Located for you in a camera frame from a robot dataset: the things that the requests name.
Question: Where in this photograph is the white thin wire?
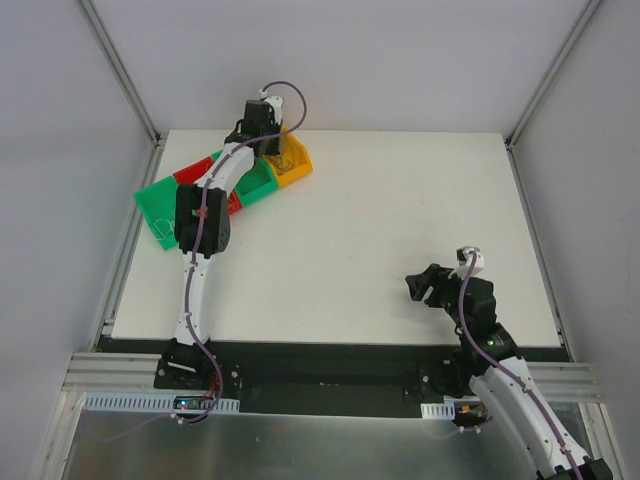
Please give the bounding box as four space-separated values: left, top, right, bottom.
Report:
152 217 177 244

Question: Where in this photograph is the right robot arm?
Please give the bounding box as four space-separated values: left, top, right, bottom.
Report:
405 263 613 479

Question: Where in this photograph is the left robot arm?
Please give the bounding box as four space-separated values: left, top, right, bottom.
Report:
163 92 283 397

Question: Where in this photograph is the orange plastic bin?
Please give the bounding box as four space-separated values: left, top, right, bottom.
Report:
265 134 313 188

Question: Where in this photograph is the green plastic bin upper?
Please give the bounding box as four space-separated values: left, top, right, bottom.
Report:
203 148 278 213

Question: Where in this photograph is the green plastic bin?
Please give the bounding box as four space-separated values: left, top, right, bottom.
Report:
134 176 178 250
203 148 278 213

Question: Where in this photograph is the red plastic bin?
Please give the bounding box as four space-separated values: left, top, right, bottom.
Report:
173 156 242 215

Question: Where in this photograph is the green plastic bin lower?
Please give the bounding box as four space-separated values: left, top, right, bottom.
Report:
134 176 178 250

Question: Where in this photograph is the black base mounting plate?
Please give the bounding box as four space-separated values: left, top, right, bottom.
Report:
153 341 491 418

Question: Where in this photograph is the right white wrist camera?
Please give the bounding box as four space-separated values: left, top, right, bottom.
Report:
448 246 485 280

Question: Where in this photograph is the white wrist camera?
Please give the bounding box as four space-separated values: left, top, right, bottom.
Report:
448 246 485 280
259 90 284 125

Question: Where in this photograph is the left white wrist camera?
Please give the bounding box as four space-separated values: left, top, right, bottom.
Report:
259 90 284 125

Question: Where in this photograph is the left aluminium frame post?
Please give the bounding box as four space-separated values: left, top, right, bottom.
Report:
75 0 163 147

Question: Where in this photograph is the aluminium frame post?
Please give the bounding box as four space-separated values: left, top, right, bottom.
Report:
505 0 606 151
75 0 163 147

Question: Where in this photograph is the right white cable duct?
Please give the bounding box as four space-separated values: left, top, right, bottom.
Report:
420 401 456 421

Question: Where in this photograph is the white cable duct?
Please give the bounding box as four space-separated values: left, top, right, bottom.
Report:
84 392 240 415
420 401 456 421

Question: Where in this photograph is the right aluminium frame post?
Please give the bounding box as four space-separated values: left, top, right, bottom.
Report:
505 0 606 151

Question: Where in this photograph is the left white cable duct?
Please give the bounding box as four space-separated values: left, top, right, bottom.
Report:
84 392 240 415

